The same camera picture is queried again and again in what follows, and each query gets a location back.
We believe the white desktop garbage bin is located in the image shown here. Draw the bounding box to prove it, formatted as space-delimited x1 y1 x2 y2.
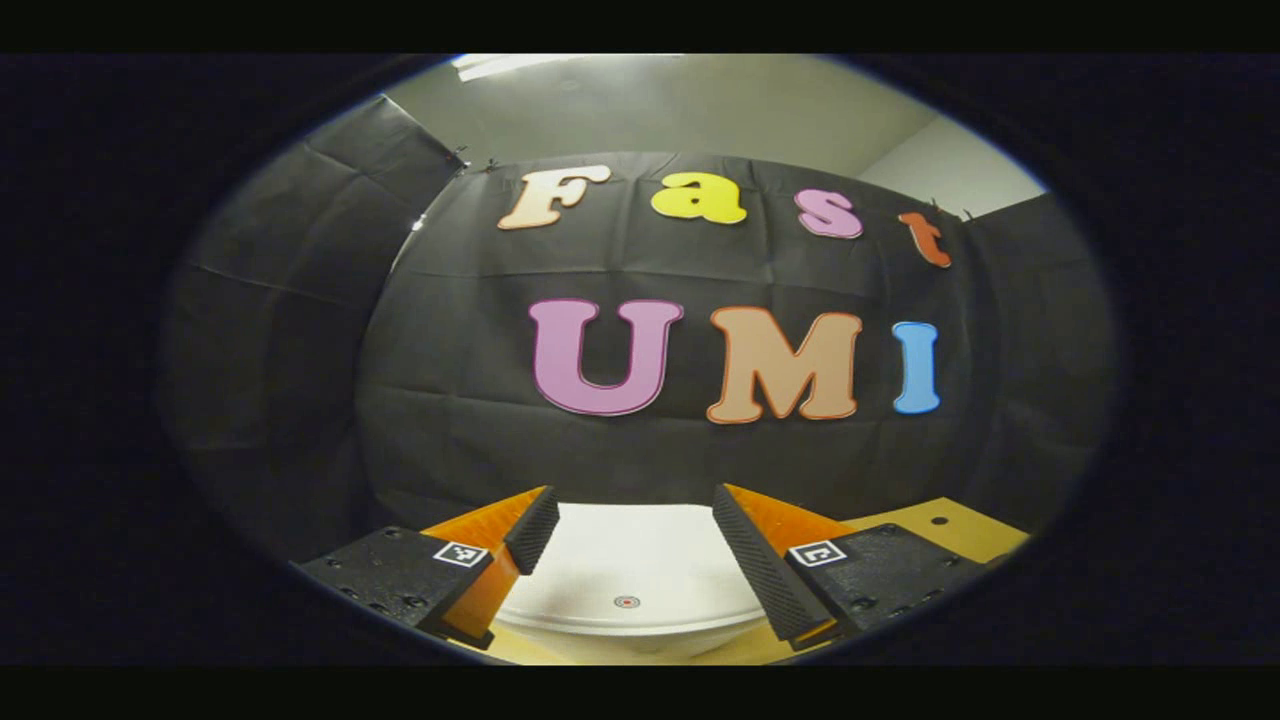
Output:
495 503 773 661

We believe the wooden desktop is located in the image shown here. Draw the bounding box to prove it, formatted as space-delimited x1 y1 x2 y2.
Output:
480 497 1031 667

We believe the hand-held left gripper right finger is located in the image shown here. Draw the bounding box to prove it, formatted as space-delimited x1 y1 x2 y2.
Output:
711 483 986 655

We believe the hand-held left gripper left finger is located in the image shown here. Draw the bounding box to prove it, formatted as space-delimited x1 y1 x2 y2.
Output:
295 486 561 653

